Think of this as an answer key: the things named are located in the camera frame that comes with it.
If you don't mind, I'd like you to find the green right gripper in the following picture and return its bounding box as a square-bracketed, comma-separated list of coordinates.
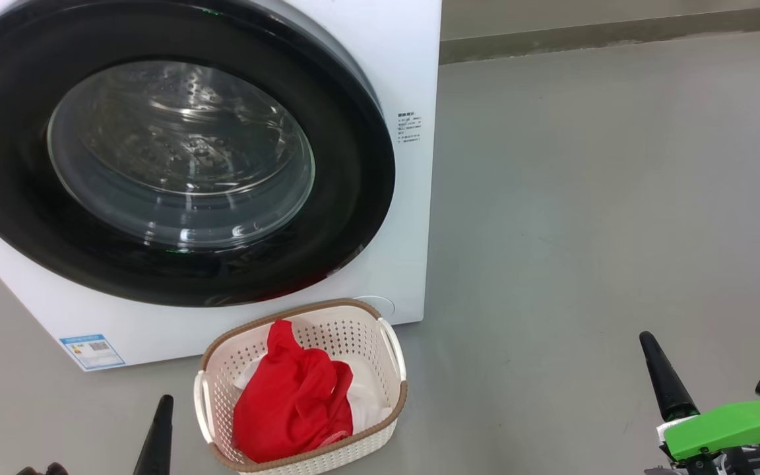
[639, 331, 760, 475]

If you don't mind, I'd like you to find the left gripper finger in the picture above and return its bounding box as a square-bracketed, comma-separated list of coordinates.
[133, 395, 175, 475]

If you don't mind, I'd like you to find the red and white garment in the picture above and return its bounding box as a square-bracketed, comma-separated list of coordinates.
[232, 319, 394, 464]

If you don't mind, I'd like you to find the black round glass washer door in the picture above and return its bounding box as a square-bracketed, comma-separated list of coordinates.
[0, 0, 396, 307]

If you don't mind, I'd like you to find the cream basket with brown rim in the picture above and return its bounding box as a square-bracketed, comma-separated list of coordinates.
[193, 298, 409, 475]

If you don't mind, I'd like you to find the white front-load washing machine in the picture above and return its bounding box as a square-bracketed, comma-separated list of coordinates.
[0, 0, 443, 372]

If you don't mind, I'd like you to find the blue energy label sticker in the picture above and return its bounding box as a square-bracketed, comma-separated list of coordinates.
[59, 334, 126, 371]

